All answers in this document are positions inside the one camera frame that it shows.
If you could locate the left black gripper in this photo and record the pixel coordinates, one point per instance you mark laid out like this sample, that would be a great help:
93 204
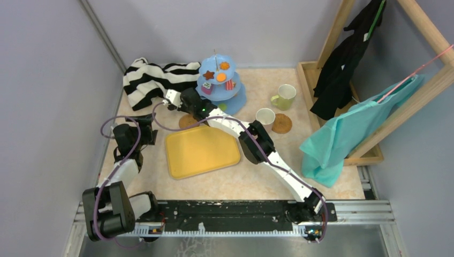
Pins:
144 122

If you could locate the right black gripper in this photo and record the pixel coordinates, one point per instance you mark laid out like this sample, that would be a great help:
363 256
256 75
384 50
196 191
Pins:
176 107

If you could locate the woven round coaster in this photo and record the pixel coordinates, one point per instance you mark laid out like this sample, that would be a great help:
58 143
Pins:
282 124
188 121

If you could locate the purple triangular cake slice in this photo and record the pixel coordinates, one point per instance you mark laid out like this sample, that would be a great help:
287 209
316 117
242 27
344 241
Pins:
207 88

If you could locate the brown star cookie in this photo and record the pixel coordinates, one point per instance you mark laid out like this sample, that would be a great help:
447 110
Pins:
209 75

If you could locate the green macaron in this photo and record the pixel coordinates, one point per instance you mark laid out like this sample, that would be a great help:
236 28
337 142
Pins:
222 106

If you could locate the blue three-tier cake stand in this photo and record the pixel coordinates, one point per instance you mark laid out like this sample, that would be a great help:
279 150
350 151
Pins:
234 99

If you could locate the red striped cake slice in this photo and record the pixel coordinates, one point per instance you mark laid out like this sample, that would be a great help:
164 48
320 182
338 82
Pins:
230 85

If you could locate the orange flower cookie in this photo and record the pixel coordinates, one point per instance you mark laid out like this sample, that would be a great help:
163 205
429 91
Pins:
224 65

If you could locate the yellow plastic tray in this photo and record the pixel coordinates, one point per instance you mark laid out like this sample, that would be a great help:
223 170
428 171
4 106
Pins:
199 150

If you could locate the pink mug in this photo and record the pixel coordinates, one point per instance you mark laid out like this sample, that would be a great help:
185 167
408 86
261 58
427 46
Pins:
265 116

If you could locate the green mug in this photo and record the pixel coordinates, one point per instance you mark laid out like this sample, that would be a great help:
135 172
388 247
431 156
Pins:
285 97

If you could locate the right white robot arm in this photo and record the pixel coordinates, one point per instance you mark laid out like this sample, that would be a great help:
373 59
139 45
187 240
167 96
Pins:
255 142

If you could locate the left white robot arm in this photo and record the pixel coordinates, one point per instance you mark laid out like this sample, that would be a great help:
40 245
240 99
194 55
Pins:
108 210

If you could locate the black white striped cloth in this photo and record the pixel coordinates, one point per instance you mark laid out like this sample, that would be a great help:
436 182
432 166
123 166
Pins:
143 81

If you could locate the black hanging garment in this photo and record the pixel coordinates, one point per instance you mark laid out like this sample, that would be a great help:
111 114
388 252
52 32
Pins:
333 86

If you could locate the teal hanging shirt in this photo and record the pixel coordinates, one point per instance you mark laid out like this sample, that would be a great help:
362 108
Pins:
325 150

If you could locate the pink clothes hanger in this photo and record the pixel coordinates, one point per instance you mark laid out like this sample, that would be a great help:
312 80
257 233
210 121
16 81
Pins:
410 76

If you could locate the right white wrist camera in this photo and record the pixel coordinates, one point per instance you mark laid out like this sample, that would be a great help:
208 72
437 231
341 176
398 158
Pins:
173 99

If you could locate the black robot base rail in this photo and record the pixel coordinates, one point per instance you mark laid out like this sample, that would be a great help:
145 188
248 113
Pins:
267 218

